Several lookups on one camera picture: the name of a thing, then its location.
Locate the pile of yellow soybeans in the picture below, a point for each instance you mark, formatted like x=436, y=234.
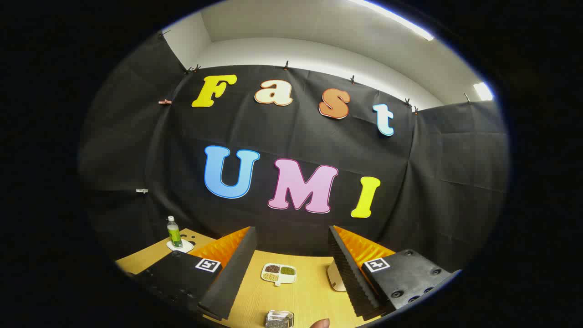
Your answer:
x=270, y=276

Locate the small ceiling light panel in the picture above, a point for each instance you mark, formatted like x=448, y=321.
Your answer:
x=483, y=91

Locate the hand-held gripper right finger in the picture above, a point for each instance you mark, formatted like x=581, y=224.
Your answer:
x=350, y=282

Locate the white square coaster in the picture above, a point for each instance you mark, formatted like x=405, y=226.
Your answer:
x=187, y=247

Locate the pile of green beans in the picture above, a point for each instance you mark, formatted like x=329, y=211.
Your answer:
x=287, y=270

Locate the pile of dark red beans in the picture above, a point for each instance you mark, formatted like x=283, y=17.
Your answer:
x=272, y=269

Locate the white rectangular box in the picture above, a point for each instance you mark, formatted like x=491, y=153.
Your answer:
x=336, y=278

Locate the green label plastic bottle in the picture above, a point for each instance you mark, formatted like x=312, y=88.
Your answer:
x=174, y=233

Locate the white divided dish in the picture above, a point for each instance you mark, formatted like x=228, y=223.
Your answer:
x=290, y=277

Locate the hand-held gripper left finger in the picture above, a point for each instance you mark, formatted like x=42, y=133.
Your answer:
x=232, y=282

